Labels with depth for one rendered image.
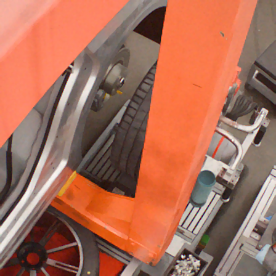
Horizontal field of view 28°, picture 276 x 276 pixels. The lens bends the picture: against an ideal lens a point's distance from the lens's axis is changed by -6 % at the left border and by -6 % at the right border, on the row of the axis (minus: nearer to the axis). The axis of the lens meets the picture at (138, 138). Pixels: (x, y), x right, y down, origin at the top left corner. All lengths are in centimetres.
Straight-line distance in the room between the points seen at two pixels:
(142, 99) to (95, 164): 112
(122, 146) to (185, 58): 114
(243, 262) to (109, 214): 94
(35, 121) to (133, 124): 41
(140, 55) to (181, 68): 255
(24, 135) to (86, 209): 45
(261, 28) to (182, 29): 304
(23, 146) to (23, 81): 188
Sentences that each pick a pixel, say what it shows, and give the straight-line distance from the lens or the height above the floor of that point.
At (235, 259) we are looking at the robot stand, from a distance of 307.
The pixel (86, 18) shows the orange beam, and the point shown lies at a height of 267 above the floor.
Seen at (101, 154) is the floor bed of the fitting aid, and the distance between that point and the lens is 340.
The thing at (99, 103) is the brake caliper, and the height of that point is 86.
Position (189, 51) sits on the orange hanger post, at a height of 207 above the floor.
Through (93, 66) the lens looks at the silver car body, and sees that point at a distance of 216.
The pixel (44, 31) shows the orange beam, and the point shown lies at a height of 271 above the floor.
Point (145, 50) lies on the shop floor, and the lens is 392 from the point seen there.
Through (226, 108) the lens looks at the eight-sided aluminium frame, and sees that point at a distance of 277.
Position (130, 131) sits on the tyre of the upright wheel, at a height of 104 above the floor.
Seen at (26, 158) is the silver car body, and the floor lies 99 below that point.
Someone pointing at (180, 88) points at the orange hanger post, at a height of 192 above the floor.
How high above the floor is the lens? 306
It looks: 60 degrees down
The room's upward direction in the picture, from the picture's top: 8 degrees clockwise
